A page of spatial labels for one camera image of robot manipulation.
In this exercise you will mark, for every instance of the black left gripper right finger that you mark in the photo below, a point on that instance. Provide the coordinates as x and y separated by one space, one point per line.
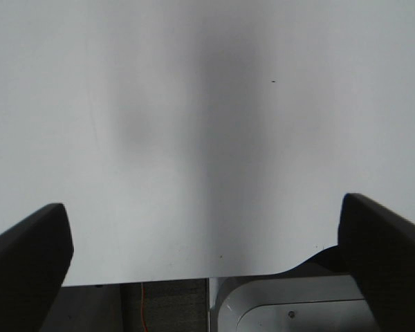
378 247

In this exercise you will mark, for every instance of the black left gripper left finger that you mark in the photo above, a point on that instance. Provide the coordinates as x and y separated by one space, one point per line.
35 256

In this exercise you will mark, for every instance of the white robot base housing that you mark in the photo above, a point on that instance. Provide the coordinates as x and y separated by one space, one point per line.
323 303

